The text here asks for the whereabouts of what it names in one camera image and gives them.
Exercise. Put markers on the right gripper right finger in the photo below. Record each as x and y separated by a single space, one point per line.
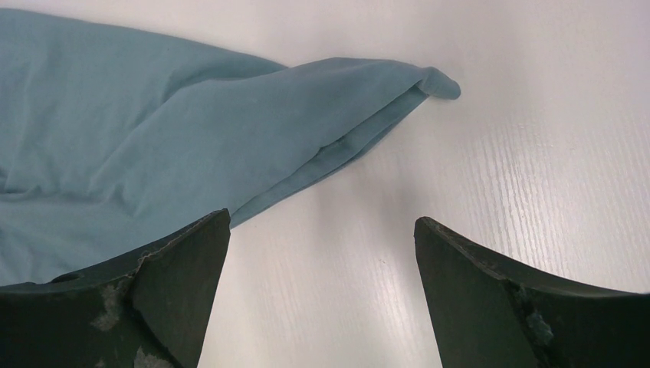
489 310

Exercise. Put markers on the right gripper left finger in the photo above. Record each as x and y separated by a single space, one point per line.
148 307

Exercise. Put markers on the blue-grey polo t-shirt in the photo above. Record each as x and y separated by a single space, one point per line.
112 138

